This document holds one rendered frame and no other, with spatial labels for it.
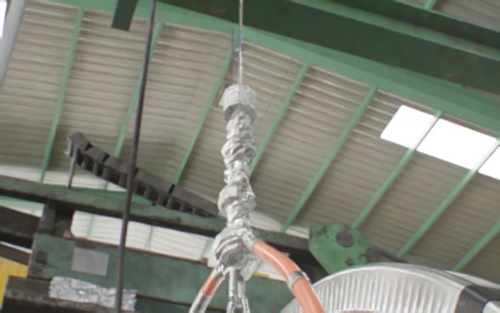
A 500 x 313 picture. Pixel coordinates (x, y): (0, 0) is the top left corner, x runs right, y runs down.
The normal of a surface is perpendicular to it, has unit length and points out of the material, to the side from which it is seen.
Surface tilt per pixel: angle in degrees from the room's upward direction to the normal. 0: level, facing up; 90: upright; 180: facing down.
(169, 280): 90
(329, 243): 90
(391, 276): 91
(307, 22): 180
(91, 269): 90
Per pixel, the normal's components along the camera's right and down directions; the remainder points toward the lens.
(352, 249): 0.16, -0.65
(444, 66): 0.00, 0.75
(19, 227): 0.54, -0.55
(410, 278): -0.94, -0.24
